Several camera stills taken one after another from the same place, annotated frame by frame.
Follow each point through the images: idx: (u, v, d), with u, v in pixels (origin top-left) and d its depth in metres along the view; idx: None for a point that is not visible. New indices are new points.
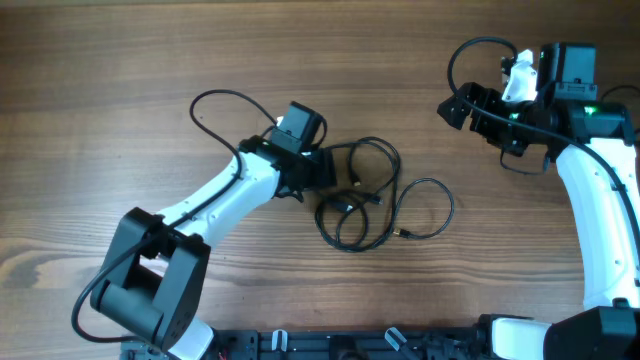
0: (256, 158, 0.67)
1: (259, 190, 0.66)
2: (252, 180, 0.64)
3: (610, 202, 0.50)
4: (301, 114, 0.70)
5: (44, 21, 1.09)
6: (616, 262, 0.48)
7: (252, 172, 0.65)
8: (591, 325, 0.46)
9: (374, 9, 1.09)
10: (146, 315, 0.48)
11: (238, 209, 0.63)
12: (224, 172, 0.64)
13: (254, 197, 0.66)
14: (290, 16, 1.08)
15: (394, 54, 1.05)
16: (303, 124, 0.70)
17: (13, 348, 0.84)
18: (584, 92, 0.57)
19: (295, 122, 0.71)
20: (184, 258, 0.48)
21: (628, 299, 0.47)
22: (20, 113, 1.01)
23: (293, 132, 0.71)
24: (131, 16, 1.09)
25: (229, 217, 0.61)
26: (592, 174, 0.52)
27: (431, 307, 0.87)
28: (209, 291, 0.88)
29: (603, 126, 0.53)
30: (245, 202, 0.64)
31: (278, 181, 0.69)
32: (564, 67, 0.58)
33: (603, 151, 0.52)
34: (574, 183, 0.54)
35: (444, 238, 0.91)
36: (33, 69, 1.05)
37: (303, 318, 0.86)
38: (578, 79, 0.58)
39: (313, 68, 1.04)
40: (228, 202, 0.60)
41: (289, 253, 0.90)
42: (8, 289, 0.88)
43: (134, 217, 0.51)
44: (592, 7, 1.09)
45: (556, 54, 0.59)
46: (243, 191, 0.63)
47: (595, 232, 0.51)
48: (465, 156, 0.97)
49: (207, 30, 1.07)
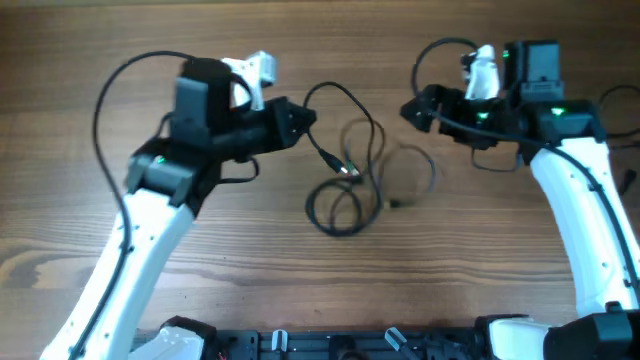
0: (149, 204, 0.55)
1: (167, 241, 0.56)
2: (147, 243, 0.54)
3: (590, 205, 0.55)
4: (189, 89, 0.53)
5: (44, 21, 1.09)
6: (603, 265, 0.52)
7: (145, 229, 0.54)
8: (587, 331, 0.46)
9: (374, 9, 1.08)
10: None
11: (146, 280, 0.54)
12: (114, 241, 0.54)
13: (169, 243, 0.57)
14: (290, 16, 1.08)
15: (394, 54, 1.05)
16: (199, 99, 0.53)
17: (13, 348, 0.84)
18: (550, 89, 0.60)
19: (190, 104, 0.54)
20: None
21: (620, 300, 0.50)
22: (20, 113, 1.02)
23: (194, 118, 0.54)
24: (131, 16, 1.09)
25: (139, 297, 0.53)
26: (569, 178, 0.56)
27: (431, 307, 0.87)
28: (209, 291, 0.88)
29: (571, 125, 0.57)
30: (150, 264, 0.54)
31: (194, 195, 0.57)
32: (530, 67, 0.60)
33: (575, 152, 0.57)
34: (555, 192, 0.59)
35: (444, 238, 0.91)
36: (33, 70, 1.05)
37: (303, 319, 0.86)
38: (543, 77, 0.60)
39: (314, 68, 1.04)
40: (126, 290, 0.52)
41: (289, 253, 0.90)
42: (8, 290, 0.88)
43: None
44: (594, 6, 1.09)
45: (521, 54, 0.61)
46: (143, 261, 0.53)
47: (579, 238, 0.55)
48: (465, 156, 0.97)
49: (207, 29, 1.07)
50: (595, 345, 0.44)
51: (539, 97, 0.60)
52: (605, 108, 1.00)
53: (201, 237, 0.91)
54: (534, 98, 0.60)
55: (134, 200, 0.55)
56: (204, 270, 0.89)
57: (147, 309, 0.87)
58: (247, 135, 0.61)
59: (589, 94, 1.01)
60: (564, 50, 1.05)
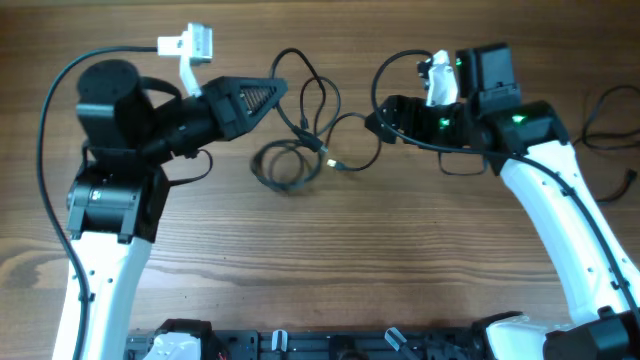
0: (96, 243, 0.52)
1: (129, 278, 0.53)
2: (108, 284, 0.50)
3: (565, 209, 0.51)
4: (95, 115, 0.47)
5: (45, 21, 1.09)
6: (588, 270, 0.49)
7: (103, 273, 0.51)
8: (581, 342, 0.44)
9: (374, 10, 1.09)
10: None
11: (118, 324, 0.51)
12: (69, 295, 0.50)
13: (132, 280, 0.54)
14: (290, 16, 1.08)
15: (394, 55, 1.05)
16: (109, 124, 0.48)
17: (14, 348, 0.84)
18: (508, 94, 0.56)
19: (101, 130, 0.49)
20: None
21: (611, 305, 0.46)
22: (21, 113, 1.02)
23: (111, 143, 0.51)
24: (132, 16, 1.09)
25: (114, 344, 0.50)
26: (540, 184, 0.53)
27: (431, 307, 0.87)
28: (209, 291, 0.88)
29: (534, 131, 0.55)
30: (118, 308, 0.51)
31: (142, 217, 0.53)
32: (484, 76, 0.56)
33: (543, 158, 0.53)
34: (530, 200, 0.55)
35: (444, 238, 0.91)
36: (34, 70, 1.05)
37: (303, 318, 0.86)
38: (500, 83, 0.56)
39: (314, 68, 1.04)
40: (96, 341, 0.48)
41: (289, 253, 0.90)
42: (9, 289, 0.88)
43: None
44: (594, 6, 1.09)
45: (472, 61, 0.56)
46: (109, 305, 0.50)
47: (562, 246, 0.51)
48: (465, 156, 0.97)
49: (208, 30, 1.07)
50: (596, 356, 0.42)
51: (500, 103, 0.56)
52: (605, 108, 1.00)
53: (202, 237, 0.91)
54: (494, 105, 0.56)
55: (81, 246, 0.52)
56: (204, 270, 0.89)
57: (147, 309, 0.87)
58: (185, 132, 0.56)
59: (589, 95, 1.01)
60: (564, 50, 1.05)
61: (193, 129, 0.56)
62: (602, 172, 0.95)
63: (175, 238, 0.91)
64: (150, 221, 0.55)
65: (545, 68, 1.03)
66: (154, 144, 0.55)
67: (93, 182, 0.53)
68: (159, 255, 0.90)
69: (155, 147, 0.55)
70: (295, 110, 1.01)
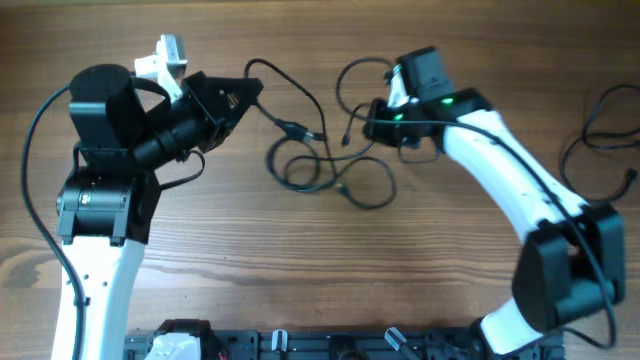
0: (90, 248, 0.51)
1: (126, 280, 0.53)
2: (104, 288, 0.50)
3: (495, 156, 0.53)
4: (90, 112, 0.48)
5: (45, 20, 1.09)
6: (522, 194, 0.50)
7: (98, 276, 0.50)
8: (532, 258, 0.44)
9: (374, 9, 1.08)
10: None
11: (116, 325, 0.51)
12: (67, 301, 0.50)
13: (128, 280, 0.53)
14: (290, 16, 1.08)
15: (394, 54, 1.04)
16: (101, 121, 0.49)
17: (13, 348, 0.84)
18: (444, 89, 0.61)
19: (94, 130, 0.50)
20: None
21: (545, 216, 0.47)
22: (20, 113, 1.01)
23: (105, 143, 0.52)
24: (131, 15, 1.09)
25: (113, 345, 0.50)
26: (472, 142, 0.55)
27: (431, 307, 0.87)
28: (209, 291, 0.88)
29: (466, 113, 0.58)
30: (115, 310, 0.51)
31: (134, 220, 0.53)
32: (418, 71, 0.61)
33: (475, 123, 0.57)
34: (470, 160, 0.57)
35: (444, 237, 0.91)
36: (33, 69, 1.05)
37: (303, 318, 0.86)
38: (434, 78, 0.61)
39: (313, 67, 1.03)
40: (95, 345, 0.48)
41: (289, 253, 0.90)
42: (8, 289, 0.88)
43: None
44: (594, 5, 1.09)
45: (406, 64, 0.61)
46: (108, 308, 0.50)
47: (501, 187, 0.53)
48: None
49: (208, 29, 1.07)
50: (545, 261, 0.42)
51: (437, 91, 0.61)
52: (606, 107, 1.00)
53: (201, 237, 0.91)
54: (431, 94, 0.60)
55: (74, 250, 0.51)
56: (204, 270, 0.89)
57: (147, 309, 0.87)
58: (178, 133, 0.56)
59: (590, 94, 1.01)
60: (564, 49, 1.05)
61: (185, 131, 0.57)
62: (603, 172, 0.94)
63: (175, 238, 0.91)
64: (140, 223, 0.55)
65: (545, 67, 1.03)
66: (146, 148, 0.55)
67: (83, 185, 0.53)
68: (159, 255, 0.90)
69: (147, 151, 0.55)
70: (295, 110, 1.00)
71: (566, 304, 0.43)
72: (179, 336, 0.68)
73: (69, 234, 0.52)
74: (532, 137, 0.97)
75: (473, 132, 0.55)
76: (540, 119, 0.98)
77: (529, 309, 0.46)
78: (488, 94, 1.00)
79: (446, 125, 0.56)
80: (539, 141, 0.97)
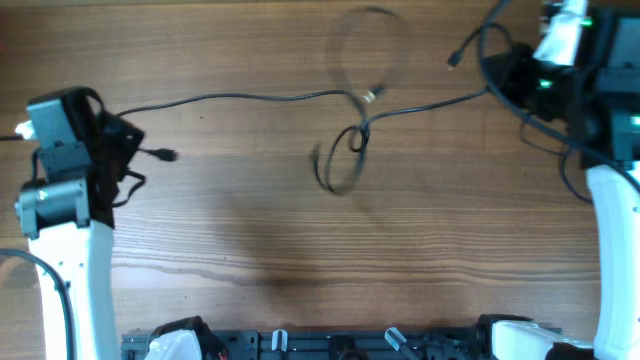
0: (59, 236, 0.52)
1: (102, 258, 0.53)
2: (79, 269, 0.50)
3: None
4: (44, 109, 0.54)
5: (45, 21, 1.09)
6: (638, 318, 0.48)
7: (70, 262, 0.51)
8: None
9: (374, 9, 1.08)
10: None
11: (103, 305, 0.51)
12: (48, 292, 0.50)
13: (104, 259, 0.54)
14: (290, 16, 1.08)
15: (394, 54, 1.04)
16: (58, 115, 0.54)
17: (15, 348, 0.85)
18: (634, 80, 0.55)
19: (54, 129, 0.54)
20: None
21: None
22: (21, 113, 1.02)
23: (65, 141, 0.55)
24: (132, 15, 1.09)
25: (104, 323, 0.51)
26: (630, 209, 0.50)
27: (431, 307, 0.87)
28: (209, 291, 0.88)
29: None
30: (97, 290, 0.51)
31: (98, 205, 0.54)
32: (613, 47, 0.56)
33: None
34: (606, 208, 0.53)
35: (444, 238, 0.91)
36: (34, 69, 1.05)
37: (303, 319, 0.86)
38: (627, 63, 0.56)
39: (314, 68, 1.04)
40: (85, 323, 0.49)
41: (290, 253, 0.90)
42: (8, 290, 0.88)
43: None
44: None
45: (606, 25, 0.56)
46: (91, 288, 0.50)
47: (621, 275, 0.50)
48: (465, 156, 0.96)
49: (208, 30, 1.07)
50: None
51: (620, 84, 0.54)
52: None
53: (202, 237, 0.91)
54: (614, 86, 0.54)
55: (44, 243, 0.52)
56: (204, 270, 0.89)
57: (148, 309, 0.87)
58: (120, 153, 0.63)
59: None
60: None
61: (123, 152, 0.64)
62: None
63: (175, 238, 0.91)
64: (105, 207, 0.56)
65: None
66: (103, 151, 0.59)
67: (37, 184, 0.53)
68: (159, 255, 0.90)
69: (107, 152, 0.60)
70: (295, 110, 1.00)
71: None
72: (174, 333, 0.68)
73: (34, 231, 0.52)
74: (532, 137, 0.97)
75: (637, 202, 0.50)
76: None
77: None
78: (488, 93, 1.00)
79: (613, 162, 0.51)
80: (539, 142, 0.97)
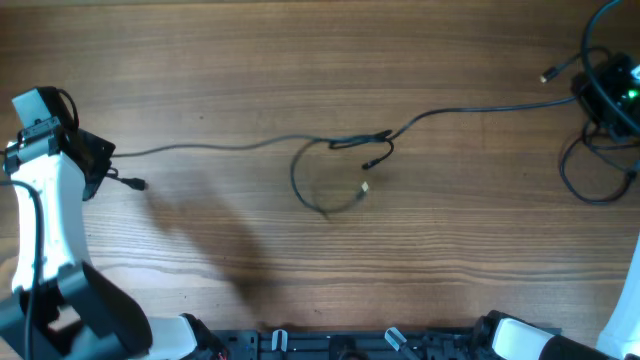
0: (34, 165, 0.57)
1: (74, 177, 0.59)
2: (49, 179, 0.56)
3: None
4: (27, 96, 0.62)
5: (45, 21, 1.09)
6: None
7: (43, 175, 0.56)
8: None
9: (374, 9, 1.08)
10: (103, 346, 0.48)
11: (71, 205, 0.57)
12: (25, 202, 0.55)
13: (75, 179, 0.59)
14: (290, 16, 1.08)
15: (394, 54, 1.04)
16: (37, 100, 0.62)
17: None
18: None
19: (33, 107, 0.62)
20: (74, 284, 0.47)
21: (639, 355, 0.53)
22: None
23: (41, 117, 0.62)
24: (132, 16, 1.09)
25: (72, 218, 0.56)
26: None
27: (431, 307, 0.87)
28: (209, 291, 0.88)
29: None
30: (68, 195, 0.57)
31: (75, 155, 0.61)
32: None
33: None
34: None
35: (444, 238, 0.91)
36: (34, 69, 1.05)
37: (303, 319, 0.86)
38: None
39: (314, 68, 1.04)
40: (53, 216, 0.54)
41: (289, 253, 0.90)
42: (8, 290, 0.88)
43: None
44: None
45: None
46: (61, 189, 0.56)
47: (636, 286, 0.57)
48: (465, 156, 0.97)
49: (208, 30, 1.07)
50: None
51: None
52: None
53: (201, 237, 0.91)
54: None
55: (21, 172, 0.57)
56: (204, 270, 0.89)
57: (148, 308, 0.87)
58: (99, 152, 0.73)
59: None
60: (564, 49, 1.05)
61: (103, 154, 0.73)
62: (602, 173, 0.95)
63: (174, 238, 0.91)
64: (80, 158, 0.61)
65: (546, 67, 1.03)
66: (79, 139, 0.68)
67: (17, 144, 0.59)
68: (158, 255, 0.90)
69: (88, 140, 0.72)
70: (295, 110, 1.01)
71: None
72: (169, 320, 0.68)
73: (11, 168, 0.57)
74: (531, 137, 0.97)
75: None
76: (539, 119, 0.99)
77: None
78: (487, 94, 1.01)
79: None
80: (538, 142, 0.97)
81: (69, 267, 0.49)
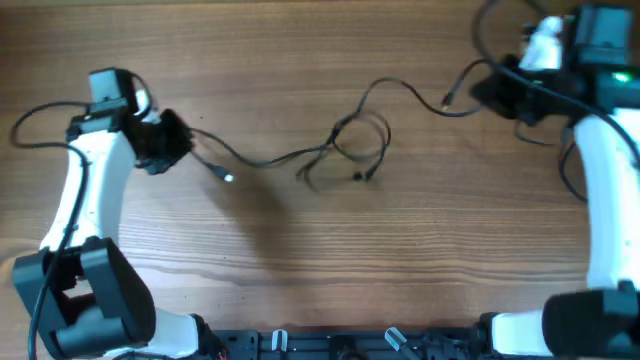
0: (92, 137, 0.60)
1: (121, 158, 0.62)
2: (101, 155, 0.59)
3: (629, 181, 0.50)
4: (104, 76, 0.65)
5: (45, 21, 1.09)
6: (627, 242, 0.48)
7: (96, 149, 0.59)
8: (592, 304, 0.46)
9: (374, 9, 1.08)
10: (108, 325, 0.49)
11: (113, 185, 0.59)
12: (73, 169, 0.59)
13: (123, 161, 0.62)
14: (290, 16, 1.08)
15: (394, 54, 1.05)
16: (112, 81, 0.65)
17: (14, 348, 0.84)
18: (611, 57, 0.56)
19: (106, 85, 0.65)
20: (94, 259, 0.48)
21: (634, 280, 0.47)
22: (21, 113, 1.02)
23: (111, 95, 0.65)
24: (132, 16, 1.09)
25: (111, 194, 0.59)
26: (614, 149, 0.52)
27: (431, 307, 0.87)
28: (209, 291, 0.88)
29: (633, 95, 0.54)
30: (112, 175, 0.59)
31: (131, 138, 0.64)
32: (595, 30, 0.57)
33: (628, 125, 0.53)
34: (589, 155, 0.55)
35: (444, 237, 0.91)
36: (34, 69, 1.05)
37: (303, 319, 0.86)
38: (606, 43, 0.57)
39: (314, 68, 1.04)
40: (95, 189, 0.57)
41: (289, 253, 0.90)
42: (9, 289, 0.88)
43: (25, 261, 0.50)
44: None
45: (586, 19, 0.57)
46: (105, 168, 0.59)
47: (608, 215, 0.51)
48: (465, 156, 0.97)
49: (208, 30, 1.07)
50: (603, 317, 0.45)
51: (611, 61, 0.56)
52: None
53: (201, 237, 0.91)
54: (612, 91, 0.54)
55: (79, 140, 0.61)
56: (204, 270, 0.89)
57: None
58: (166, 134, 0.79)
59: None
60: None
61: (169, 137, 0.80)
62: None
63: (175, 238, 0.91)
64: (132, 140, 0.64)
65: None
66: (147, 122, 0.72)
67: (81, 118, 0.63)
68: (159, 255, 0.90)
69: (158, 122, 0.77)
70: (295, 110, 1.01)
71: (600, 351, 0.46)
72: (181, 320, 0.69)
73: (70, 136, 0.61)
74: (531, 137, 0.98)
75: (614, 140, 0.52)
76: None
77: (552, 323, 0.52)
78: None
79: (602, 117, 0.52)
80: (538, 142, 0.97)
81: (96, 241, 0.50)
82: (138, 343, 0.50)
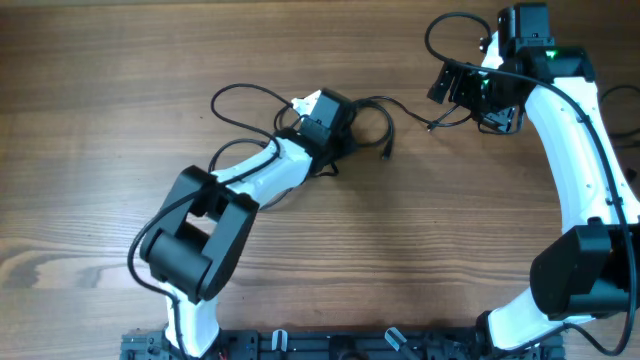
0: (292, 146, 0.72)
1: (292, 172, 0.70)
2: (290, 161, 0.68)
3: (576, 132, 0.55)
4: (328, 102, 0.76)
5: (45, 21, 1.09)
6: (587, 185, 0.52)
7: (289, 154, 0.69)
8: (569, 248, 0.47)
9: (374, 9, 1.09)
10: (192, 266, 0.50)
11: (274, 189, 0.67)
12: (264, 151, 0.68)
13: (291, 174, 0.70)
14: (290, 16, 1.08)
15: (394, 54, 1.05)
16: (333, 110, 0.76)
17: (14, 348, 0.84)
18: (542, 44, 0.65)
19: (325, 112, 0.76)
20: (236, 212, 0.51)
21: (600, 217, 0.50)
22: (20, 113, 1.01)
23: (323, 121, 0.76)
24: (132, 16, 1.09)
25: (269, 192, 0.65)
26: (558, 110, 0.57)
27: (431, 307, 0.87)
28: None
29: (564, 68, 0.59)
30: (281, 181, 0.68)
31: (309, 168, 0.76)
32: (521, 24, 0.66)
33: (567, 89, 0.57)
34: (545, 121, 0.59)
35: (444, 237, 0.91)
36: (33, 69, 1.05)
37: (304, 319, 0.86)
38: (536, 34, 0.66)
39: (314, 68, 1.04)
40: (270, 174, 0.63)
41: (290, 253, 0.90)
42: (8, 289, 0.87)
43: (191, 172, 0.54)
44: (595, 6, 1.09)
45: (512, 16, 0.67)
46: (283, 168, 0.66)
47: (568, 168, 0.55)
48: (465, 156, 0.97)
49: (208, 30, 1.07)
50: (578, 256, 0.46)
51: None
52: (606, 108, 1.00)
53: None
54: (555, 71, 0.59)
55: (284, 140, 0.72)
56: None
57: (147, 308, 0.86)
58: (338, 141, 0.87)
59: None
60: None
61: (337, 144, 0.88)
62: None
63: None
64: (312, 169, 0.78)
65: None
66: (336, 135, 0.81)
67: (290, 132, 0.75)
68: None
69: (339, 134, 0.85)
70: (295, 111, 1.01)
71: (581, 297, 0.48)
72: (213, 331, 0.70)
73: (281, 134, 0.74)
74: (531, 137, 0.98)
75: (558, 102, 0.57)
76: None
77: (541, 285, 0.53)
78: None
79: (538, 84, 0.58)
80: (538, 143, 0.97)
81: (248, 198, 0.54)
82: (199, 297, 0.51)
